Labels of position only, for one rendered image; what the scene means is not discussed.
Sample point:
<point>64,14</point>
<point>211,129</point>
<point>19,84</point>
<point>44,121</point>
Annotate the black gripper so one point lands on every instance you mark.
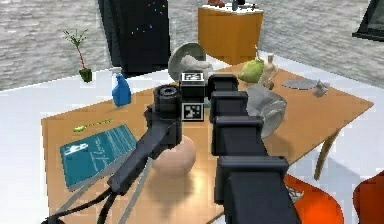
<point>163,133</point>

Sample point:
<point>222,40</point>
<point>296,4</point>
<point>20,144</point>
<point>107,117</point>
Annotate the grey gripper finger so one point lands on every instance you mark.
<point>80,206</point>

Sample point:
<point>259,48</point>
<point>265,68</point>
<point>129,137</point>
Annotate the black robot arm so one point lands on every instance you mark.
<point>248,186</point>

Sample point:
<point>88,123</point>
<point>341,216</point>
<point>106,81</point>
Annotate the beige round vase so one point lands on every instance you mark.
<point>176,160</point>

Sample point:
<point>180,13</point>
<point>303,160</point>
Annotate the teal book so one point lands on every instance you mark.
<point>96,155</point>

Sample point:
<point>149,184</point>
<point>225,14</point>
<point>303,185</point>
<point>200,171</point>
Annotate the green spoon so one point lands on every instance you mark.
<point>80,127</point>

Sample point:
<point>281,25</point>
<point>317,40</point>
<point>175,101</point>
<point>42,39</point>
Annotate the blue spray bottle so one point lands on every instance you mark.
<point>121,91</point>

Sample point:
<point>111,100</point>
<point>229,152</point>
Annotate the house plant in green pot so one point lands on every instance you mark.
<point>86,75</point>

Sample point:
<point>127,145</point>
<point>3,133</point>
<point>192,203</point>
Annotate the pale grey lump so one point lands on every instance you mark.
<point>195,65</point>

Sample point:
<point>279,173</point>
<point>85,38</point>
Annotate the grey round bowl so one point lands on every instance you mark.
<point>186,50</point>

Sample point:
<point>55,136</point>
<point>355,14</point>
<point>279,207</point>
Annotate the tall black cabinet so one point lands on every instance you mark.
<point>140,36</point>

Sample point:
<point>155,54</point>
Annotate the green round fruit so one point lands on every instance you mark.
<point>251,71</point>

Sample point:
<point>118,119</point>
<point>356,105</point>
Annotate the beige statue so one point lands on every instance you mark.
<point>269,70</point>

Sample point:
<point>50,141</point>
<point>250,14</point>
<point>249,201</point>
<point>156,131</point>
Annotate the orange cupboard with white top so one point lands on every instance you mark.
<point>230,36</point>

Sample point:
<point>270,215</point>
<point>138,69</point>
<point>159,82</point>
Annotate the brown wooden table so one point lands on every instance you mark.
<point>310,116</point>

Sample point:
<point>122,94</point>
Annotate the flat grey plate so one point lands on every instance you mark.
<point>300,84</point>

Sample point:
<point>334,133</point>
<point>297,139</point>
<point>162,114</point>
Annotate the red object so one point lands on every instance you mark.
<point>216,3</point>

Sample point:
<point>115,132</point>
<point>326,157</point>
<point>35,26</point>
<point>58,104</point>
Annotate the small grey object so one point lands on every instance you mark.
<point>320,89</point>

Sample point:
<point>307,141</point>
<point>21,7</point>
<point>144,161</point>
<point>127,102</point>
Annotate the dark bottle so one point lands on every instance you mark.
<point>235,5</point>

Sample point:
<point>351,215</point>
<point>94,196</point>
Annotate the black framed window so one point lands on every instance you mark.
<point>371,23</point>

